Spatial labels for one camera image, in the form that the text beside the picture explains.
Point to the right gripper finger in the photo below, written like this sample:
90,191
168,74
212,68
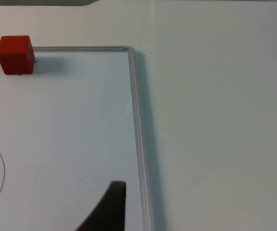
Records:
109,209

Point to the red cube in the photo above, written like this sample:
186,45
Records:
15,55

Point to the grey-framed whiteboard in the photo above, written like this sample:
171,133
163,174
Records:
63,134

